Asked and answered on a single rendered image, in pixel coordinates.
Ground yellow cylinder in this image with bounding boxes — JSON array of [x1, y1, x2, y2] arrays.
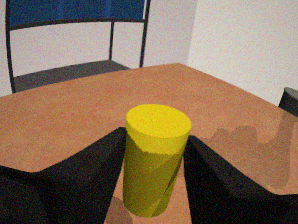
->
[[122, 104, 192, 218]]

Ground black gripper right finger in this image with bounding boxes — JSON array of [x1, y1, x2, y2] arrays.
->
[[182, 135, 298, 224]]

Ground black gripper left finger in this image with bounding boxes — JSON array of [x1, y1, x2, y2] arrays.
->
[[0, 127, 126, 224]]

